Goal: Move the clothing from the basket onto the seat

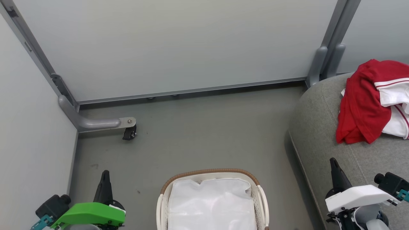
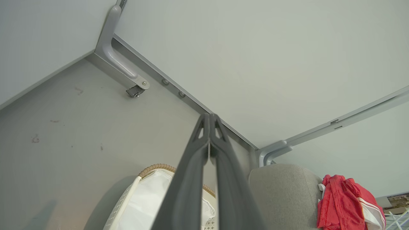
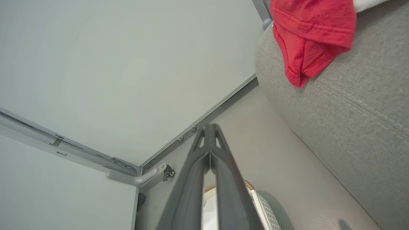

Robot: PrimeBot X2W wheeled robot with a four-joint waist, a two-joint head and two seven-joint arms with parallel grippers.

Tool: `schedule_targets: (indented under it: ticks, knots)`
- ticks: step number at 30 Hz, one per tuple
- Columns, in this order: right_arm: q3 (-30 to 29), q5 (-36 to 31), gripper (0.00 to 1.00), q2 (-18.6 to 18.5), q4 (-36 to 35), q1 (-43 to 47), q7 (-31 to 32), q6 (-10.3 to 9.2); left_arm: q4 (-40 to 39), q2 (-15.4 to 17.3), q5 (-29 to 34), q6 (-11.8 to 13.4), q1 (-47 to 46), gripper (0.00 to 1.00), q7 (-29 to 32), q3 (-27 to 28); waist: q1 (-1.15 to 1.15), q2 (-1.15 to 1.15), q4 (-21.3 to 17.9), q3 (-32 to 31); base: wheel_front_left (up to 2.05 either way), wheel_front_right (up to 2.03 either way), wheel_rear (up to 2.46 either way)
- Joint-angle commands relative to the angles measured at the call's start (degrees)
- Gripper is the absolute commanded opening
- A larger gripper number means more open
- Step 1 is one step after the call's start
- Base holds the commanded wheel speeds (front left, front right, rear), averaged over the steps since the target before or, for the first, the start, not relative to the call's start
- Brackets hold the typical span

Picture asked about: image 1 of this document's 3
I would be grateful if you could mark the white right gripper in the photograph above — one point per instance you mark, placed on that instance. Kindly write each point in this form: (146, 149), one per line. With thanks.
(361, 195)

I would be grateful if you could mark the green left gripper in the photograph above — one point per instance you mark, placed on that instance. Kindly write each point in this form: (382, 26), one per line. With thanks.
(89, 213)

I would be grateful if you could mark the red white striped garment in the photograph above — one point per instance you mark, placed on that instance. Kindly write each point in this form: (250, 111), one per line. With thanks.
(361, 105)

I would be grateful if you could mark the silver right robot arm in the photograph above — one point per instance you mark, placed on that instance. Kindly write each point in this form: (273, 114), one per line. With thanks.
(369, 217)

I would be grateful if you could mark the white wicker laundry basket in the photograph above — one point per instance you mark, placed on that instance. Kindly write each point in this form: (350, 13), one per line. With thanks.
(161, 204)

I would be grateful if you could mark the white basket liner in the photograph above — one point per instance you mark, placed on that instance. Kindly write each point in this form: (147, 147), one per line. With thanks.
(211, 204)

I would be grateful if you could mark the grey fabric sofa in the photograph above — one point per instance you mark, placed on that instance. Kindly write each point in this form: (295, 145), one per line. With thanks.
(319, 127)

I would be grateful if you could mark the black caster wheel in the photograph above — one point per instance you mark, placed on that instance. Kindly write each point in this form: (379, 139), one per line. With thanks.
(129, 133)

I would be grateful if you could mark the long grey partition foot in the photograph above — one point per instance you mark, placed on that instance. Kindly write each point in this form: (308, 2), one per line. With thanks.
(96, 123)

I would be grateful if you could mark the short grey partition foot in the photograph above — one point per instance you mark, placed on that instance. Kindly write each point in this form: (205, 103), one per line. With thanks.
(317, 65)
(336, 59)

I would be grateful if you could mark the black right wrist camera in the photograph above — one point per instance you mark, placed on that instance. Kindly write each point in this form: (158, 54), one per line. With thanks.
(391, 183)

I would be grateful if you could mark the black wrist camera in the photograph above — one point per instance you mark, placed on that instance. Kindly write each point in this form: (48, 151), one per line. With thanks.
(391, 183)
(52, 206)

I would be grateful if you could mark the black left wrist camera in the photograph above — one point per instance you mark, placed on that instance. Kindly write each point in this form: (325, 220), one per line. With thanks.
(52, 206)

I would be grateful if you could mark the grey partition post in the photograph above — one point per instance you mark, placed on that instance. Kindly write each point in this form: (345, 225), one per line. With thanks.
(32, 48)
(338, 22)

